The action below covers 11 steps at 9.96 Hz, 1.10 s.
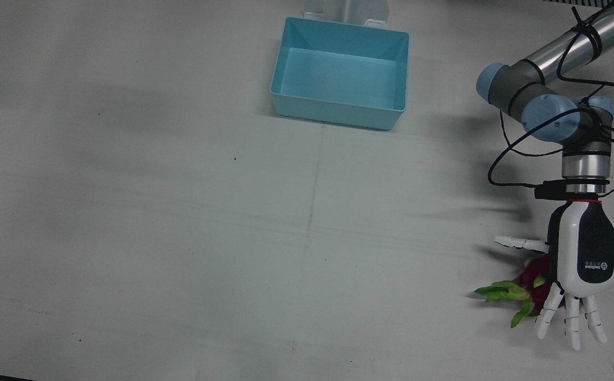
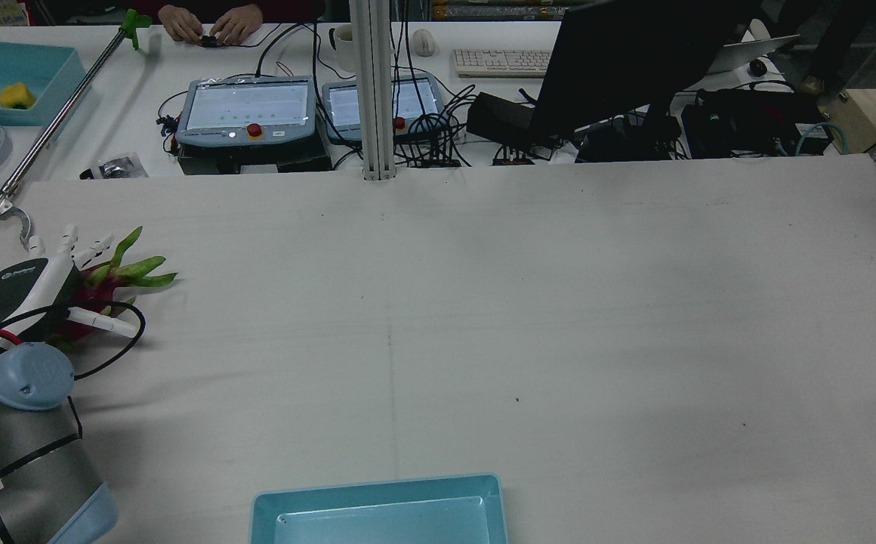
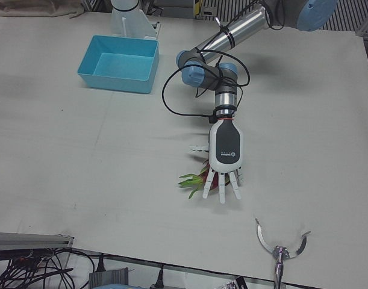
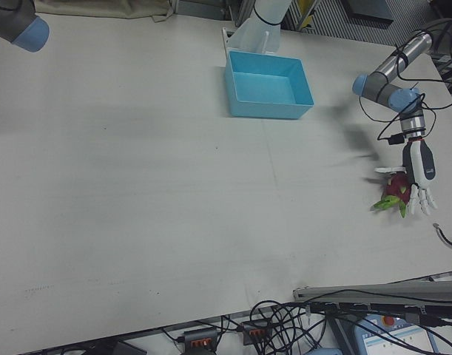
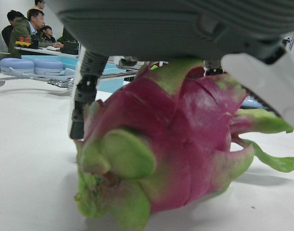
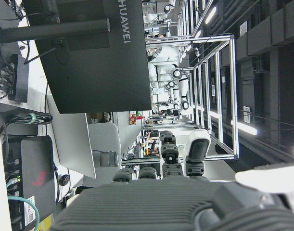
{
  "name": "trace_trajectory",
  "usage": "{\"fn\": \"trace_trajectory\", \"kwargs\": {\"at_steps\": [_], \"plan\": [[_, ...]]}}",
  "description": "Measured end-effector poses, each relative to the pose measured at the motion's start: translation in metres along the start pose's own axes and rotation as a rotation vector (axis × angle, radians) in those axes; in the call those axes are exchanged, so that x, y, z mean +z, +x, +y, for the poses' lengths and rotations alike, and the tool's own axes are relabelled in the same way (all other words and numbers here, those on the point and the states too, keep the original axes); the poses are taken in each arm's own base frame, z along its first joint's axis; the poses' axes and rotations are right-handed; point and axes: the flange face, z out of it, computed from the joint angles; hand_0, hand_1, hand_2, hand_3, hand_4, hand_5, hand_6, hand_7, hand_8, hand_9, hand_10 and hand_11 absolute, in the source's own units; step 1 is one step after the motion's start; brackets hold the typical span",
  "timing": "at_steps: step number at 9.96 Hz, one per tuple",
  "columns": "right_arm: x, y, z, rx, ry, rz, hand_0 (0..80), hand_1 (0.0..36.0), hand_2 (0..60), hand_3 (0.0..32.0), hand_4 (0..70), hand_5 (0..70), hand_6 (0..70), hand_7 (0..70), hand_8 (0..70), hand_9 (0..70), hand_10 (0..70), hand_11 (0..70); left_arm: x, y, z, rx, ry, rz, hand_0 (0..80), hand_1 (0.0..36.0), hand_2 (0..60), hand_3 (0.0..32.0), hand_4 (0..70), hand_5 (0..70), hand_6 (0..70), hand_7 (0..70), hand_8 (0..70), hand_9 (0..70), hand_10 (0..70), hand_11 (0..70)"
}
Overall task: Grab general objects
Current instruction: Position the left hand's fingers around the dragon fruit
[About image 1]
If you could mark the pink green dragon fruit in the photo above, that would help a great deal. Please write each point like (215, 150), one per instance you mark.
(526, 276)

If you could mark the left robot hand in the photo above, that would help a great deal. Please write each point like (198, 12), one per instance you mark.
(595, 248)

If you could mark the light blue plastic bin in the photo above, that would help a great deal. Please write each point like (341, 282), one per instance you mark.
(339, 79)

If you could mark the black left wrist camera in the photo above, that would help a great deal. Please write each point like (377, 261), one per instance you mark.
(550, 189)

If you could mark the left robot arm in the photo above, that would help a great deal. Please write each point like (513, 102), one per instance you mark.
(550, 114)

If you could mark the white plastic stand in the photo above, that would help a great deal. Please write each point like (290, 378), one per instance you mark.
(360, 10)

